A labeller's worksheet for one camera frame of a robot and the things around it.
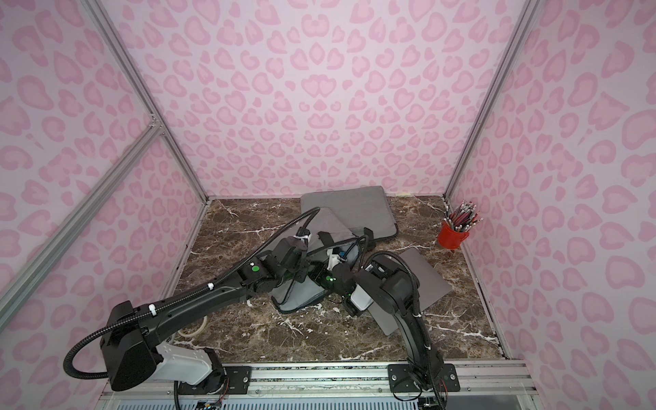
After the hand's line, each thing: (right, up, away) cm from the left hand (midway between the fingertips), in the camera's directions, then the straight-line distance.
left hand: (307, 258), depth 80 cm
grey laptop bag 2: (+23, +17, +34) cm, 45 cm away
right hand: (-2, -5, +12) cm, 13 cm away
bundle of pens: (+55, +13, +14) cm, 59 cm away
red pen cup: (+53, +5, +18) cm, 56 cm away
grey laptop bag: (+4, +9, +3) cm, 10 cm away
